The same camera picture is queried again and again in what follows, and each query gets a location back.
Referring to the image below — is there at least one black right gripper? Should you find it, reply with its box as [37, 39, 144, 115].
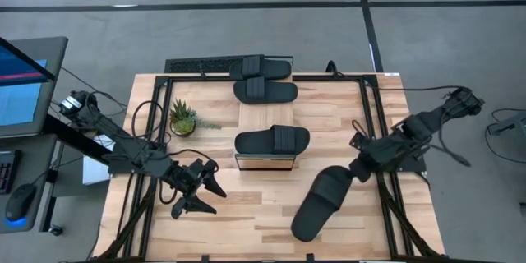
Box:
[348, 137, 402, 183]

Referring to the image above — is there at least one wooden shelf with black legs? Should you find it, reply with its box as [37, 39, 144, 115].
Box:
[234, 54, 297, 172]

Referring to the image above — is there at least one small potted succulent plant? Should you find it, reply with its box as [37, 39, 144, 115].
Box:
[168, 98, 223, 138]

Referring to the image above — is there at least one thin black bar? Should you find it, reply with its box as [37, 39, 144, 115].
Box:
[0, 35, 58, 82]

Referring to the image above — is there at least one gray metal bracket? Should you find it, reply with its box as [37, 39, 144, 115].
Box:
[486, 109, 526, 137]

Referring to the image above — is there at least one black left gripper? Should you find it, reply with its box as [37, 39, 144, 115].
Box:
[162, 159, 228, 219]

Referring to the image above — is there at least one gray desk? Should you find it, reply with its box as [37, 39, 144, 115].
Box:
[0, 133, 59, 235]

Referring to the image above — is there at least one black keyboard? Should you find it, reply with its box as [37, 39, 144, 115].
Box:
[0, 150, 21, 196]

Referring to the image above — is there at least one black computer mouse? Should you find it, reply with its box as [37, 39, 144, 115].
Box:
[4, 183, 38, 224]

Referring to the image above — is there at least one black slide sandal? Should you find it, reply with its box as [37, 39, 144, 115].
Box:
[233, 76, 298, 105]
[290, 164, 355, 243]
[233, 124, 311, 156]
[228, 54, 293, 81]

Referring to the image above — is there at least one computer monitor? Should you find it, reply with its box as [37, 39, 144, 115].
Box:
[0, 35, 69, 140]

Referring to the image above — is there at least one black aluminium rig frame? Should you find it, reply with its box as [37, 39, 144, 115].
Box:
[96, 74, 447, 263]

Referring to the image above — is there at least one black cable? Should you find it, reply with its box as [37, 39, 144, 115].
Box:
[48, 67, 128, 118]
[325, 60, 459, 94]

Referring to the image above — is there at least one thick black frame post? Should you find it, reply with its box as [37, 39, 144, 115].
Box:
[42, 113, 112, 164]

